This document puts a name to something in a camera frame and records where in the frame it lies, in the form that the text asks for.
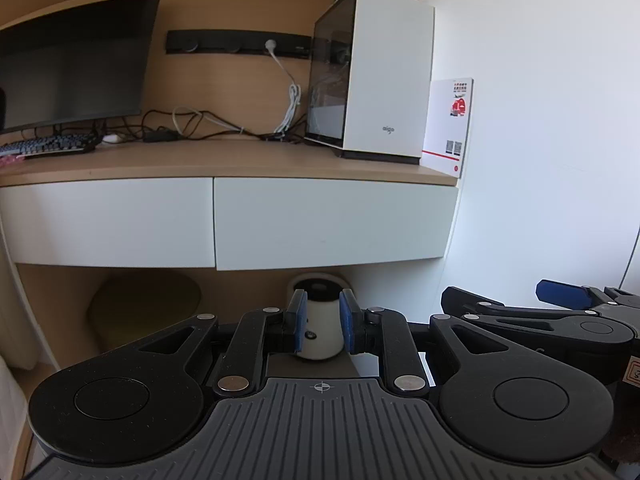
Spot white card with red print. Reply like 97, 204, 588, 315
421, 78, 476, 179

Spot white narrow desk drawer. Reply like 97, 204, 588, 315
0, 176, 216, 269

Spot black computer monitor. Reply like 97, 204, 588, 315
0, 0, 162, 135

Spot white computer case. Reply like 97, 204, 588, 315
303, 0, 436, 165

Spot black power strip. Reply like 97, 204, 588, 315
166, 30, 315, 59

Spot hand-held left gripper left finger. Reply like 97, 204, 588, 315
135, 289, 309, 399

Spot grey looped cable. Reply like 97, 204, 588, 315
172, 105, 247, 137

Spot dark keyboard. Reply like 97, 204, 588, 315
0, 132, 99, 160

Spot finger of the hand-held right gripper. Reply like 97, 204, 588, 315
441, 286, 585, 342
535, 279, 640, 312

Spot olive green stool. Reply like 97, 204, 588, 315
88, 272, 203, 354

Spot white plug and cable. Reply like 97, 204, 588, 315
264, 38, 303, 136

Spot white cylindrical bin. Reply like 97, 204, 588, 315
287, 273, 357, 363

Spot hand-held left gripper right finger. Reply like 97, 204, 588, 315
339, 289, 506, 399

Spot white wide desk drawer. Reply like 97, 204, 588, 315
213, 176, 460, 272

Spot black tangled cable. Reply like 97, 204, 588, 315
52, 109, 312, 145

